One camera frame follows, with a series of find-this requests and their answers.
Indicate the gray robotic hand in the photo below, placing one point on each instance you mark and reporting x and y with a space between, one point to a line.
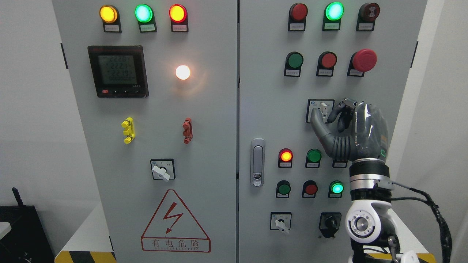
362 131

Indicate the gray rotary switch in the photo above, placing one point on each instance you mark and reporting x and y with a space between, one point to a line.
280 221
323 105

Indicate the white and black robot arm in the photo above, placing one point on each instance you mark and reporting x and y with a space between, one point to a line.
368 222

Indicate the green unlit indicator middle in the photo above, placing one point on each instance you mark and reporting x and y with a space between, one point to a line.
313 158

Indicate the green lit indicator lower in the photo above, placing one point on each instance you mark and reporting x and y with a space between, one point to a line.
336 189

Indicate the green lit indicator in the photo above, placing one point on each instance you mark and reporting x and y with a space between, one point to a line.
336 189
332 15

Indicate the red emergency stop button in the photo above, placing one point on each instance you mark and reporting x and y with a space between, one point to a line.
362 61

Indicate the red push button lower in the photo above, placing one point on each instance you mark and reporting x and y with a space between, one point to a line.
310 189

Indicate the red push button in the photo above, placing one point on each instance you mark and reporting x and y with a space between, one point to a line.
310 189
326 62

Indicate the red lit indicator middle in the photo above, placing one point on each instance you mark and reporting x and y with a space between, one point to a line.
285 158

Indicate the red push button upper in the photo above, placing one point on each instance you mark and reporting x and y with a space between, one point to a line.
326 62

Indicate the green push button lower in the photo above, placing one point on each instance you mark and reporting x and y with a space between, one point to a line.
283 189

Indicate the green push button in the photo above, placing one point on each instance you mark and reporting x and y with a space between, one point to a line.
283 189
293 64

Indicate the green push button upper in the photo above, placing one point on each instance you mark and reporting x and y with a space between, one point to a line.
293 64

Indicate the dark red buzzer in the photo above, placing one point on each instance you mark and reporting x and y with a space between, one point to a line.
367 15

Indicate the green lit indicator top right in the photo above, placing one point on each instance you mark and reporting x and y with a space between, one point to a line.
332 15

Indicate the dark red indicator top right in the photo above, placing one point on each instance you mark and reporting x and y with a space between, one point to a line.
297 17

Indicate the gray electrical cabinet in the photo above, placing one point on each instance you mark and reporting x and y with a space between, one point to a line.
237 91

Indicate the red terminal clip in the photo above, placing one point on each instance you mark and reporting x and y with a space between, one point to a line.
188 132

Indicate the white glowing indicator light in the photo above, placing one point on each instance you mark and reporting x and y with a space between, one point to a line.
183 72

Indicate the red electric hazard warning sticker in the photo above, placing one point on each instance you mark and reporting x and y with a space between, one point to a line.
173 228

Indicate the red indicator light top left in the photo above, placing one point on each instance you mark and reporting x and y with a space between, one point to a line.
179 18

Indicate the yellow terminal clip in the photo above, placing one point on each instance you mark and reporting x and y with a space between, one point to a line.
129 131

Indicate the green indicator light top left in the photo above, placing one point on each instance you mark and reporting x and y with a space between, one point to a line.
145 17

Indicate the black digital power meter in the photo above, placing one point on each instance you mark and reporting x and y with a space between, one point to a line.
119 71

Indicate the yellow indicator light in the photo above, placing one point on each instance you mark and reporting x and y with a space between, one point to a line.
109 15

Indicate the black box with antenna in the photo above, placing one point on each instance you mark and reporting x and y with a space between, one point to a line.
26 242

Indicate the black selector switch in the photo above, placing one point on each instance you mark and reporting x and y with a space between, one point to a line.
329 224

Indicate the silver door latch handle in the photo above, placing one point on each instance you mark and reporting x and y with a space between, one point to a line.
257 154

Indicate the gray rotary switch left door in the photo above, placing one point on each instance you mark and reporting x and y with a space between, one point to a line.
162 169

